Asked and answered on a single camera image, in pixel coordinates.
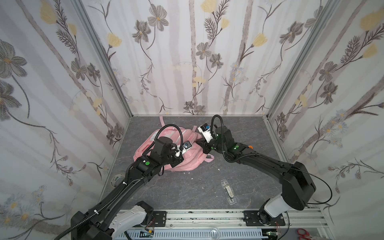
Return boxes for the pink school backpack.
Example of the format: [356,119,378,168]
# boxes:
[132,115,215,172]

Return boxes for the clear plastic stapler box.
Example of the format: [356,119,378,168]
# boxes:
[221,180,237,205]

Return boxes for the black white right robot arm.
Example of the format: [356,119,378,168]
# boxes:
[197,115,317,226]

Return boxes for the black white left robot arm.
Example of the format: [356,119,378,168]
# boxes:
[55,124,184,240]

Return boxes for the clear tape roll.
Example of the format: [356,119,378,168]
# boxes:
[111,174,125,188]

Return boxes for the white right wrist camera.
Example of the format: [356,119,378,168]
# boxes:
[198,123,213,143]

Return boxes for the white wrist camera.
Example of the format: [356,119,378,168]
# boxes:
[175,141,192,158]
[198,123,213,143]

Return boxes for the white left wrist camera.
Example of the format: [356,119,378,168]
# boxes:
[175,141,192,158]

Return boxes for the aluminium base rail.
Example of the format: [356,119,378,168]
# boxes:
[114,208,335,240]

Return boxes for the red handled scissors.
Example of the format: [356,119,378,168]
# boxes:
[297,229,312,240]

